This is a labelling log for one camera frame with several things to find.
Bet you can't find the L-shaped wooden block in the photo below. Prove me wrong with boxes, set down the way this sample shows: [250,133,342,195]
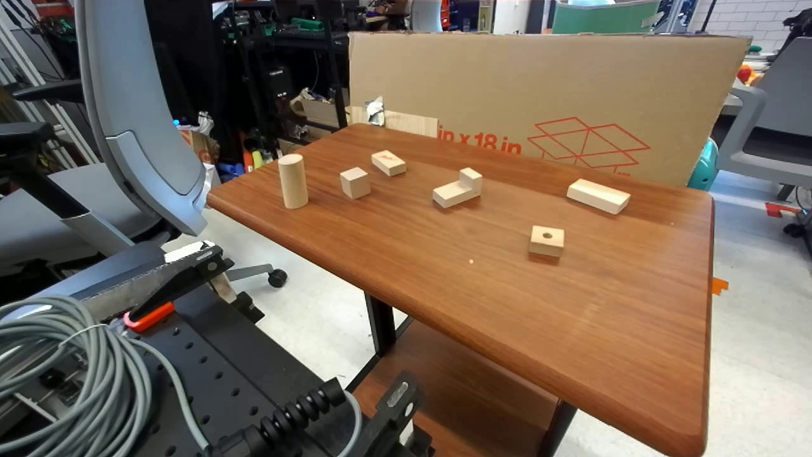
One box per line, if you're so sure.
[429,166,486,213]

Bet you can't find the wooden cube block with notch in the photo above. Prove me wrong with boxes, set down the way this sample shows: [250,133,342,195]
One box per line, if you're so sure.
[338,166,375,204]

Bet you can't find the small flat wooden block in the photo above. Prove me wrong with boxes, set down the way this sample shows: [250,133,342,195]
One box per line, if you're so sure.
[368,148,409,180]

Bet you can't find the wooden cylinder block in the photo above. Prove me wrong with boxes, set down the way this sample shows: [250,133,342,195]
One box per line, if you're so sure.
[276,152,312,213]

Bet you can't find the square wooden block with hole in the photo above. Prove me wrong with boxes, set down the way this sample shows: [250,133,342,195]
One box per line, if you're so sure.
[527,223,567,262]

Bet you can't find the long rectangular wooden block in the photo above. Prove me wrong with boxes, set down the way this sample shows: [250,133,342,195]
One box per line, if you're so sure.
[564,175,633,219]

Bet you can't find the black table leg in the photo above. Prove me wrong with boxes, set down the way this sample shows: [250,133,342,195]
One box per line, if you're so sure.
[363,289,399,357]

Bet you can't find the wooden lower table shelf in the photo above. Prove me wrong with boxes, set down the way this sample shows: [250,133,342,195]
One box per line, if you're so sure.
[349,318,564,457]

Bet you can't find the large cardboard box red print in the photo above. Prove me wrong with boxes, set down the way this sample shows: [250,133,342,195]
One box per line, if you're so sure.
[344,30,754,191]

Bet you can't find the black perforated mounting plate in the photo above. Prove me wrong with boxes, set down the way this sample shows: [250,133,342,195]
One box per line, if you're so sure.
[0,281,427,457]

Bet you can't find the green board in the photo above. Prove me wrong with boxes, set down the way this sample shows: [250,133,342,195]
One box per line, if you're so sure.
[551,0,663,37]

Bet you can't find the teal exercise ball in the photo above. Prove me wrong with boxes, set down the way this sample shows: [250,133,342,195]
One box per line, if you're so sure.
[687,138,724,194]

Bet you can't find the black corrugated cable conduit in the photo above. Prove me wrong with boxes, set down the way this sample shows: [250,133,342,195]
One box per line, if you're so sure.
[250,380,349,453]

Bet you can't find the grey coiled cable bundle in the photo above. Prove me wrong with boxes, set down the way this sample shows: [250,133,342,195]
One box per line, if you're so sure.
[0,294,210,457]

